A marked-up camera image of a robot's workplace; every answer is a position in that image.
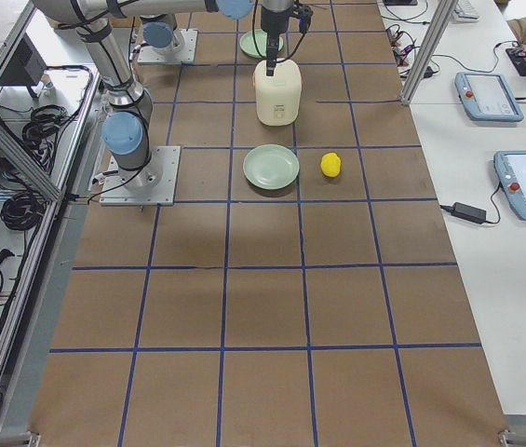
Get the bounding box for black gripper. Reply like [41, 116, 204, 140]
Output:
[261, 0, 289, 76]

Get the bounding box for cream white rice cooker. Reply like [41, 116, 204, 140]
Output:
[253, 61, 302, 127]

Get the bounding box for far green plate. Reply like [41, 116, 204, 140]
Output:
[239, 29, 267, 60]

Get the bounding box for green plate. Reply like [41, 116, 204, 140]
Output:
[239, 29, 267, 60]
[243, 144, 300, 190]

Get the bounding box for near green plate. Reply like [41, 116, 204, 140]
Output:
[243, 144, 300, 190]

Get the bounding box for yellow lemon toy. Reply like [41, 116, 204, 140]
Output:
[320, 152, 342, 178]

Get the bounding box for far blue teach pendant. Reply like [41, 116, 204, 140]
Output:
[454, 72, 524, 123]

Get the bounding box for black control box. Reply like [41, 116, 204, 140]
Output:
[0, 34, 47, 99]

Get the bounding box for black power adapter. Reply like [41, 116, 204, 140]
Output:
[451, 202, 487, 224]

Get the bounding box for brown paper table mat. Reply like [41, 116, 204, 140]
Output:
[31, 1, 506, 446]

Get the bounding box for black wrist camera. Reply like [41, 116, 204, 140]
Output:
[296, 5, 313, 35]

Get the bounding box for aluminium frame post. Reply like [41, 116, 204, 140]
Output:
[400, 0, 456, 105]

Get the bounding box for black coiled cable upper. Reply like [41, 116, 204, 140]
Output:
[21, 104, 72, 155]

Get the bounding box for black coiled cable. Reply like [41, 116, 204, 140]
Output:
[21, 104, 72, 155]
[0, 191, 46, 233]

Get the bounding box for aluminium diagonal frame bar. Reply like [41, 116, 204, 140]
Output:
[0, 116, 62, 202]

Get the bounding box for black coiled cable lower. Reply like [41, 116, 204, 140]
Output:
[0, 191, 46, 233]

